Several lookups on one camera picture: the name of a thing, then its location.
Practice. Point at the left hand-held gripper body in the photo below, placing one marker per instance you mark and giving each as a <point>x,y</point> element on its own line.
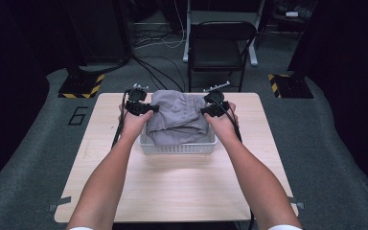
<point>136,99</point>

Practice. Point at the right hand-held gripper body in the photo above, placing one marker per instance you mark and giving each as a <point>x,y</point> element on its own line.
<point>216,100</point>

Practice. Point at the grey shorts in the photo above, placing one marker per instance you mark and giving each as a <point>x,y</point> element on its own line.
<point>179,115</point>

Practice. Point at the white plastic basket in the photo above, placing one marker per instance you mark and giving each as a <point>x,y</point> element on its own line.
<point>179,148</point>

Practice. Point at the person's right hand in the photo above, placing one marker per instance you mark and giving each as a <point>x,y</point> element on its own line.
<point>222,126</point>

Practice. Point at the person's left hand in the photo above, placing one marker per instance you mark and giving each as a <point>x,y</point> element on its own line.
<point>133,124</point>

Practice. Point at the black yellow striped stand base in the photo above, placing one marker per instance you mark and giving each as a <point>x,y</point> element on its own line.
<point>86,87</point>
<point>292,87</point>

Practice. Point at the black folding chair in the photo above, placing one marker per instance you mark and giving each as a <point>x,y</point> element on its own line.
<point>253,51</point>
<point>218,48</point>

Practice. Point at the small white device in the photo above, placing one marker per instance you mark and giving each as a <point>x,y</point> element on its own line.
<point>291,14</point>

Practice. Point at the grey tape strip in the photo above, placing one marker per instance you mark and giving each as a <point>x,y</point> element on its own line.
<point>59,202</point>
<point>296,203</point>

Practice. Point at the white left sleeve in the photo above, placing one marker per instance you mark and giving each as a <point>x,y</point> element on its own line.
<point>81,228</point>

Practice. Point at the white sleeve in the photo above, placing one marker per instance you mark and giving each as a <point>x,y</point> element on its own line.
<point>285,227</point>
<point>81,228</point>

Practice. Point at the white right sleeve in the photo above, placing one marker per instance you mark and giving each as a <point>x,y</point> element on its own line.
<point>285,227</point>

